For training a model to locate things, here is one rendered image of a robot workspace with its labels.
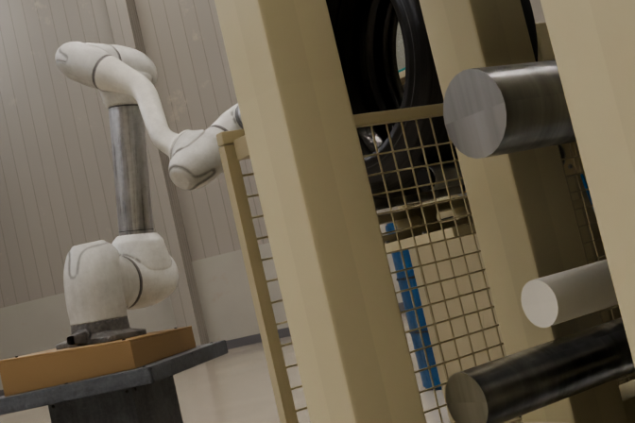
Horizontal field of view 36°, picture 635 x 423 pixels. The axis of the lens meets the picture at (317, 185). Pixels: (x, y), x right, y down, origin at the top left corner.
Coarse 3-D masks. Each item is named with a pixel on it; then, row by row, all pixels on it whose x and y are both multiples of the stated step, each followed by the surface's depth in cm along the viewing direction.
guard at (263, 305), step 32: (224, 160) 136; (384, 192) 150; (448, 192) 157; (576, 192) 172; (256, 256) 135; (448, 256) 154; (256, 288) 134; (416, 288) 149; (448, 320) 151; (480, 320) 155; (288, 384) 134; (288, 416) 133
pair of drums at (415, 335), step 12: (396, 252) 553; (408, 252) 543; (396, 264) 556; (408, 264) 544; (408, 276) 545; (408, 288) 547; (408, 300) 549; (408, 312) 552; (420, 312) 541; (408, 324) 560; (420, 324) 542; (432, 348) 538; (420, 360) 549; (432, 360) 539; (420, 372) 554; (432, 372) 540
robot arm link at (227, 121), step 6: (234, 108) 246; (222, 114) 247; (228, 114) 245; (234, 114) 244; (216, 120) 247; (222, 120) 245; (228, 120) 244; (234, 120) 244; (216, 126) 244; (222, 126) 243; (228, 126) 243; (234, 126) 244
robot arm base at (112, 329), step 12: (84, 324) 262; (96, 324) 262; (108, 324) 262; (120, 324) 265; (72, 336) 260; (84, 336) 260; (96, 336) 260; (108, 336) 258; (120, 336) 263; (132, 336) 268; (60, 348) 263
